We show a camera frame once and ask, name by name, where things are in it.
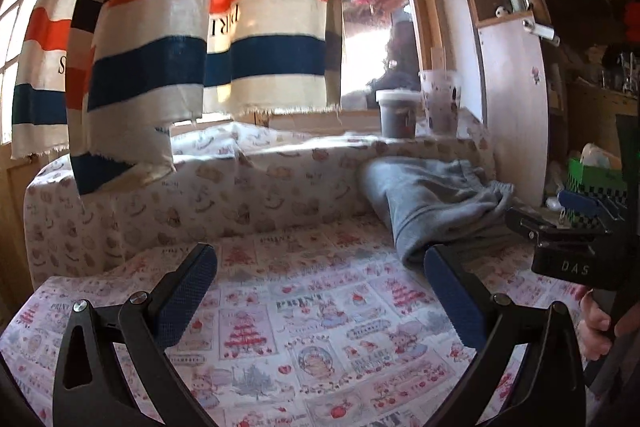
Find white board panel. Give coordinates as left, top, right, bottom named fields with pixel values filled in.
left=475, top=11, right=551, bottom=208

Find bear print beige cloth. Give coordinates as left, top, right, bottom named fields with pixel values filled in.
left=22, top=107, right=498, bottom=293

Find dark jar with white lid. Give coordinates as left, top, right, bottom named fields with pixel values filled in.
left=375, top=89, right=423, bottom=139

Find grey pants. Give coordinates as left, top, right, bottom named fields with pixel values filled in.
left=360, top=157, right=538, bottom=270

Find red print bedsheet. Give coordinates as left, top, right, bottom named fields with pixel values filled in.
left=0, top=212, right=601, bottom=427

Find white packet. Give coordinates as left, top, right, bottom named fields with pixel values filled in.
left=580, top=143, right=623, bottom=170

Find wooden shelf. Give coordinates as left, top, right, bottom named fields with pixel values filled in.
left=492, top=0, right=640, bottom=188

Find person's right hand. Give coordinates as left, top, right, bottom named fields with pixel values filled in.
left=575, top=284, right=616, bottom=363

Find wooden door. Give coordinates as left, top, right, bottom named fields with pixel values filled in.
left=0, top=0, right=66, bottom=308

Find green checkered bag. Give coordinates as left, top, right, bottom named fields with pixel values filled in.
left=566, top=157, right=628, bottom=233

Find striped curtain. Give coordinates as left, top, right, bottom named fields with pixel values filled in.
left=11, top=0, right=346, bottom=196

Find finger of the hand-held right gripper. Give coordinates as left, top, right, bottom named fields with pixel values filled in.
left=557, top=189, right=628, bottom=222
left=505, top=206, right=566, bottom=244

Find clear printed cup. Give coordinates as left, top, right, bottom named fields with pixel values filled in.
left=419, top=69, right=462, bottom=135

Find white handle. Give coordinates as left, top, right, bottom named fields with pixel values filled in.
left=522, top=18, right=561, bottom=45

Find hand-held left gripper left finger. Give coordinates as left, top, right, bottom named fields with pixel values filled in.
left=52, top=243, right=219, bottom=427

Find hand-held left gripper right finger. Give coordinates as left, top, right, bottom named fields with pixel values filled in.
left=423, top=244, right=587, bottom=427

